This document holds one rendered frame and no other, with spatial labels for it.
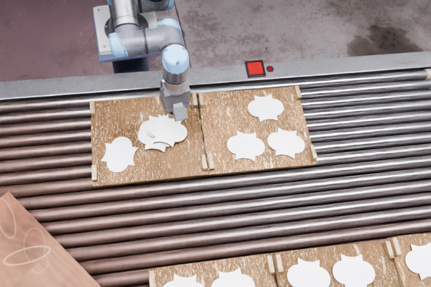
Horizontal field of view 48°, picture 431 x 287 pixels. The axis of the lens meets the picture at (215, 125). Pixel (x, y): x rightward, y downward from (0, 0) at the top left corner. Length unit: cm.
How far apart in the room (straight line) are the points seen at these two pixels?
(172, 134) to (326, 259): 70
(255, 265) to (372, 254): 41
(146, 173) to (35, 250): 45
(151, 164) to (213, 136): 26
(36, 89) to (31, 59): 127
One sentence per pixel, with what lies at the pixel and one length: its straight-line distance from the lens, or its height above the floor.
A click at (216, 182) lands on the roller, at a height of 92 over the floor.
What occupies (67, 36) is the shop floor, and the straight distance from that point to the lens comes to 337.
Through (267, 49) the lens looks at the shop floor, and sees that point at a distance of 333.
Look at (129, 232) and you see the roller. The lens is 173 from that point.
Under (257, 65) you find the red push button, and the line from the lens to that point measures 206.
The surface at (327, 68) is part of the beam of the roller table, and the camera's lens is 215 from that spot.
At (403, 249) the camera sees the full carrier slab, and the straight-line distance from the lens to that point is 187.
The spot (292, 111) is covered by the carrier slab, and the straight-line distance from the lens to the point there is 196.
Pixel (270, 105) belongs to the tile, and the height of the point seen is 94.
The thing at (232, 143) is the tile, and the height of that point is 94.
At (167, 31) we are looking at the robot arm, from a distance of 150.
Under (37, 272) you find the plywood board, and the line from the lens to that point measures 162.
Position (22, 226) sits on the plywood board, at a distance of 167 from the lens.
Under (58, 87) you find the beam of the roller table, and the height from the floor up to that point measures 92.
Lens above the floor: 257
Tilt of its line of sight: 61 degrees down
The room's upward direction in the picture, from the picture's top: 10 degrees clockwise
